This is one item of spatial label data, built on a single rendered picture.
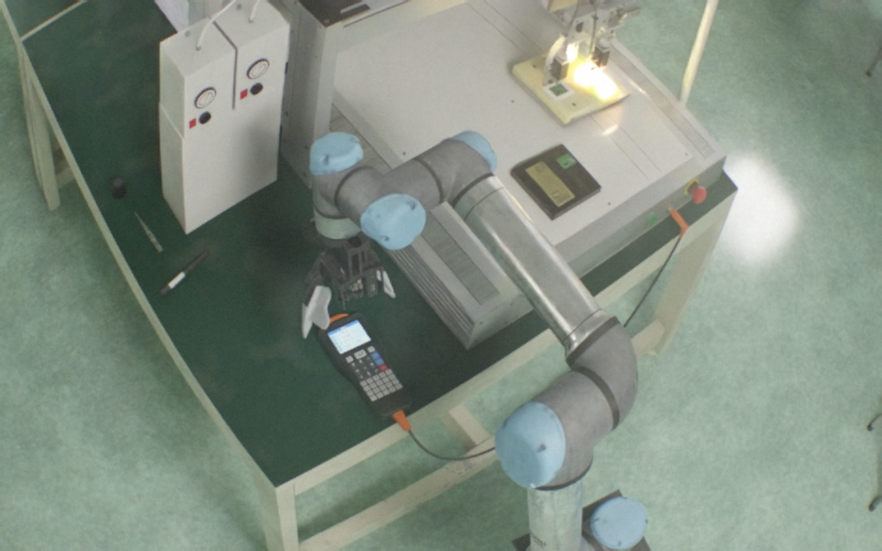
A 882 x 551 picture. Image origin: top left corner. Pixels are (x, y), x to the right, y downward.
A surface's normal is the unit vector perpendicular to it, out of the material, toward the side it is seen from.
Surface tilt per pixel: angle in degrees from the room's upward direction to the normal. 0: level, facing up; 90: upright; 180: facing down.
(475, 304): 0
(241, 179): 90
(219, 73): 90
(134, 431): 0
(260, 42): 90
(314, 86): 90
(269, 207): 0
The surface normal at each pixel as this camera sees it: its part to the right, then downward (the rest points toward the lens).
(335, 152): -0.04, -0.71
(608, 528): 0.20, -0.60
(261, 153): 0.59, 0.70
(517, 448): -0.79, 0.38
